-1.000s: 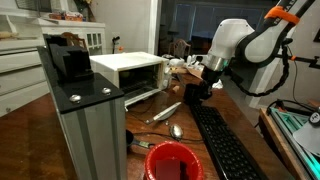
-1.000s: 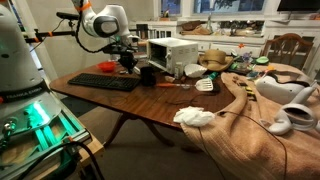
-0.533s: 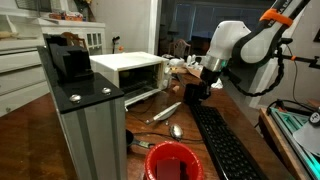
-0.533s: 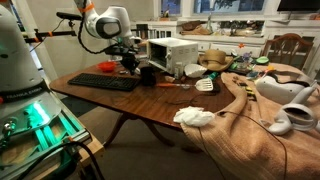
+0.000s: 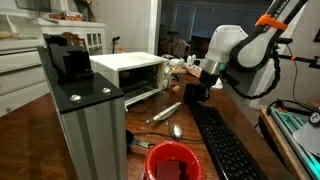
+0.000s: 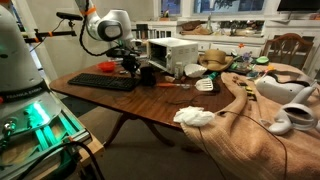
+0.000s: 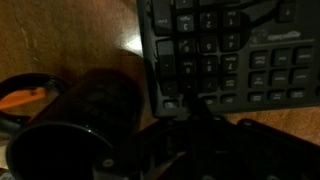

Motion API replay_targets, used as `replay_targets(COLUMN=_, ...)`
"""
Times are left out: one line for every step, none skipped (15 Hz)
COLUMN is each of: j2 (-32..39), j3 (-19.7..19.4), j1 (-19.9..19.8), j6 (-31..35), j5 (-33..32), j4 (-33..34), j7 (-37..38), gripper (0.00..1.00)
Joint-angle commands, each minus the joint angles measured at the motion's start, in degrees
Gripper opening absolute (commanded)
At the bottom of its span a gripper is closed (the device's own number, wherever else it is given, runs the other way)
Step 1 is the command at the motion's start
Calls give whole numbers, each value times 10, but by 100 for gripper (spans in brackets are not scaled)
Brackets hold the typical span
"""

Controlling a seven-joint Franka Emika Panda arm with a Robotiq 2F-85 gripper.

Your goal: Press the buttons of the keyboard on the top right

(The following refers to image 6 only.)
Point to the black camera on stand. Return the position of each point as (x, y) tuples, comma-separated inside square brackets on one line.
[(68, 15)]

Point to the robot mounting platform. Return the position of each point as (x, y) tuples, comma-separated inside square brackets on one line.
[(40, 133)]

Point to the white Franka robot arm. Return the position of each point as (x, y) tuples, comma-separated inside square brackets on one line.
[(110, 28)]

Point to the white toaster oven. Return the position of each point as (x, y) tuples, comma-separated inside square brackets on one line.
[(173, 53)]

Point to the silver metal spoon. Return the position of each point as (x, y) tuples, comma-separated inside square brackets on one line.
[(123, 71)]

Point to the black mug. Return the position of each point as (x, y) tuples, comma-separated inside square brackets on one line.
[(148, 76)]

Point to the straw hat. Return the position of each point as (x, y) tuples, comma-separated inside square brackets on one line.
[(215, 59)]

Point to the glass salt shaker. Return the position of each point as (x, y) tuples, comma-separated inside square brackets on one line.
[(178, 70)]

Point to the red plastic bowl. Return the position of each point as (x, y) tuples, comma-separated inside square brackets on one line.
[(106, 66)]

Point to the black computer keyboard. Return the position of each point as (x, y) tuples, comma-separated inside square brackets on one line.
[(103, 81)]

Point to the white coffee filters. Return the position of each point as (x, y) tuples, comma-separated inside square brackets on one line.
[(195, 70)]

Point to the tan towel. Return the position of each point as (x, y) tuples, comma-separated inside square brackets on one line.
[(266, 153)]

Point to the brown hat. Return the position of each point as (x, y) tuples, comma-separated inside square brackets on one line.
[(195, 28)]

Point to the black television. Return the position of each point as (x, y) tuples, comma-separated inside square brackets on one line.
[(298, 5)]

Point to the wooden dining chair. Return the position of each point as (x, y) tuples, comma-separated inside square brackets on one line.
[(288, 46)]

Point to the white crumpled tissue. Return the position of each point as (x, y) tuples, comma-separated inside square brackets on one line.
[(193, 116)]

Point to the white cabinet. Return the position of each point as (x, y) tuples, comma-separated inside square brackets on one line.
[(233, 41)]

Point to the light wooden block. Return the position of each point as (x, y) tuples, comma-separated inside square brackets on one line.
[(170, 79)]

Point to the wooden table legs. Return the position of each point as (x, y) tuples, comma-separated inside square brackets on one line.
[(116, 128)]

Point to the teal marker pen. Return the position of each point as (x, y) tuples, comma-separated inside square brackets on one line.
[(212, 76)]

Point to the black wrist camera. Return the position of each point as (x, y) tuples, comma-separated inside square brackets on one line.
[(116, 52)]

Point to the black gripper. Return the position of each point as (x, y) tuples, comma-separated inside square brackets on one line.
[(130, 62)]

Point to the green round lid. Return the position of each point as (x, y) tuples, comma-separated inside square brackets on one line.
[(262, 60)]

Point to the white VR headset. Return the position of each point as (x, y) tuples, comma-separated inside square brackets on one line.
[(280, 88)]

